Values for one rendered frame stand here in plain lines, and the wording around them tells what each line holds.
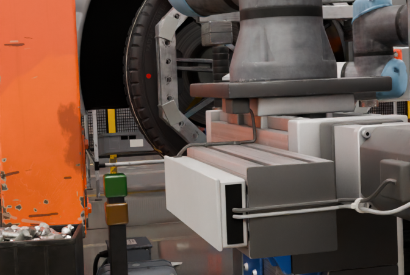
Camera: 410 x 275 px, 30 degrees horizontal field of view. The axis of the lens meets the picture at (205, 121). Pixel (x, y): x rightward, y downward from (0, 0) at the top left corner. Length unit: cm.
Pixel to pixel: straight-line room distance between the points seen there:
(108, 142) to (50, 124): 405
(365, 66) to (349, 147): 69
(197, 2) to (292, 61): 21
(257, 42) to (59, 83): 58
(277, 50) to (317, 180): 31
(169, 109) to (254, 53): 83
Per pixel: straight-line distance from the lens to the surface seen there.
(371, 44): 147
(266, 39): 103
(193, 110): 196
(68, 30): 152
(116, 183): 138
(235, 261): 215
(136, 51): 192
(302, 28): 104
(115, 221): 139
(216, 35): 165
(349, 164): 79
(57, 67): 152
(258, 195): 73
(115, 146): 556
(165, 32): 185
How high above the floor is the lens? 82
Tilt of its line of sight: 3 degrees down
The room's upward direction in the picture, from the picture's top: 2 degrees counter-clockwise
